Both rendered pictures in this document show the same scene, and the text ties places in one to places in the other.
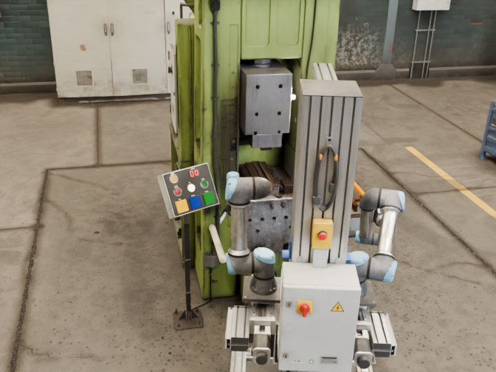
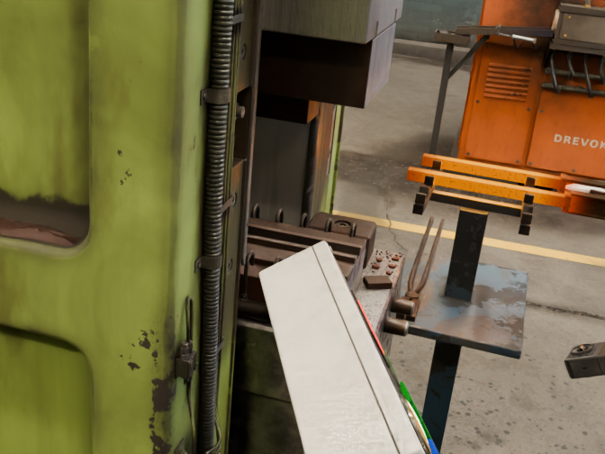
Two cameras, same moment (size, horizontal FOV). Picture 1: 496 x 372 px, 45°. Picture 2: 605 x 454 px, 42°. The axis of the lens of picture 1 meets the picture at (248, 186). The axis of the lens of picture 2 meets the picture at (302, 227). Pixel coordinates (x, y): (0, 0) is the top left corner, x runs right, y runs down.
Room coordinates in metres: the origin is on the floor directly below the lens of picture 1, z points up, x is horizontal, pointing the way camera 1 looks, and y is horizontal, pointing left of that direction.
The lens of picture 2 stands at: (3.28, 0.96, 1.53)
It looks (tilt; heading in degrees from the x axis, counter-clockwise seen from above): 23 degrees down; 296
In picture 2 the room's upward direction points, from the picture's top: 6 degrees clockwise
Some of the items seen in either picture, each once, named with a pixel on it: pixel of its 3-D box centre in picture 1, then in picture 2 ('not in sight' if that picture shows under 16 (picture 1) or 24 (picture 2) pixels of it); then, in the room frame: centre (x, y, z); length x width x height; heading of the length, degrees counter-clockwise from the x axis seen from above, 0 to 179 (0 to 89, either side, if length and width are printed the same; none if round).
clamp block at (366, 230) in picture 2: (288, 186); (340, 239); (3.80, -0.28, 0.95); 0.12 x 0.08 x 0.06; 13
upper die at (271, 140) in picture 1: (260, 130); (246, 43); (3.91, -0.07, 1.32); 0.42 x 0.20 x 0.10; 13
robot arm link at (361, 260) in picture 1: (357, 265); not in sight; (2.73, -0.60, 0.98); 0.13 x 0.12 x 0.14; 75
